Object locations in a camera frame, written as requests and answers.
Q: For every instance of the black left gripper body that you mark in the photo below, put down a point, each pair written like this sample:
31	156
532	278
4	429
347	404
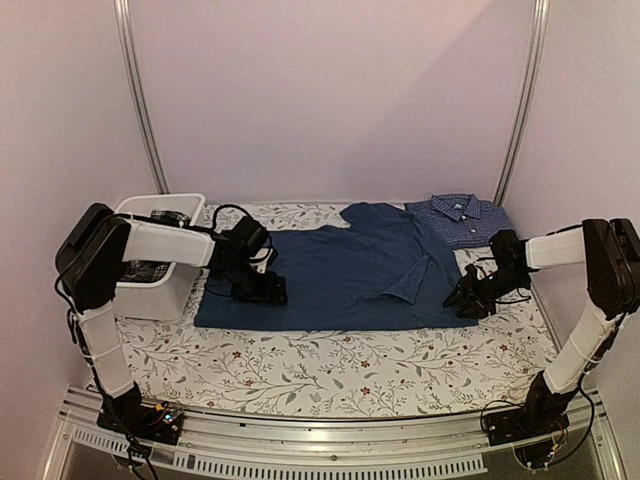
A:
247	287

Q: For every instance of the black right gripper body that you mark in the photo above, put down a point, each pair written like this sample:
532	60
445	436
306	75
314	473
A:
484	296

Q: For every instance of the blue plaid button shirt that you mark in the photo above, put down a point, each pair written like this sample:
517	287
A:
461	220

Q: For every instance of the teal blue garment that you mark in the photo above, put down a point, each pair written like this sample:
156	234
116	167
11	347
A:
387	270

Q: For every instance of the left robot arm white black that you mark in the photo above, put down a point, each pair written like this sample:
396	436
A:
94	257

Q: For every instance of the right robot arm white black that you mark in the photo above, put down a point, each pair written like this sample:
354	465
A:
605	256

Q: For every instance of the white plastic laundry bin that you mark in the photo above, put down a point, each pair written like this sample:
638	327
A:
165	299

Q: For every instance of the floral patterned table cloth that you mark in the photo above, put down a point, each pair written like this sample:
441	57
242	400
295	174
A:
335	373

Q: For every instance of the black white plaid garment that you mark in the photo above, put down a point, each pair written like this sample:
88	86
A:
150	263

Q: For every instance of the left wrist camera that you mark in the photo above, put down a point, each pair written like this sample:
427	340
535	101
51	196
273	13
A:
248	243

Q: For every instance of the aluminium front rail base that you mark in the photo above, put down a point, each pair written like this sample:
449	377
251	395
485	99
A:
225	445

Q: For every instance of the right aluminium frame post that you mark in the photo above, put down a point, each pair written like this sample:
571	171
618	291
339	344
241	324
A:
528	85

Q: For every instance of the aluminium frame post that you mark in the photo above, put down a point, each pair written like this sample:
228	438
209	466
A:
125	29
528	85

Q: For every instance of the left aluminium frame post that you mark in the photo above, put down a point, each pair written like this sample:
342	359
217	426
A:
125	29

